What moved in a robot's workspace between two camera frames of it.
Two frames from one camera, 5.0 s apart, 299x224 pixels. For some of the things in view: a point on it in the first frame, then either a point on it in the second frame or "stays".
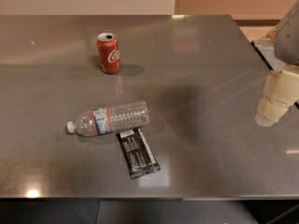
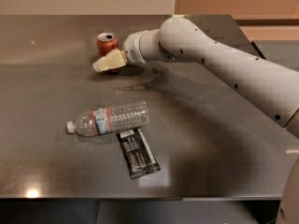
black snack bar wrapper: (138, 155) stays
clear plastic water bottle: (110, 119) stays
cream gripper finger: (280, 89) -> (139, 47)
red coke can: (107, 46) stays
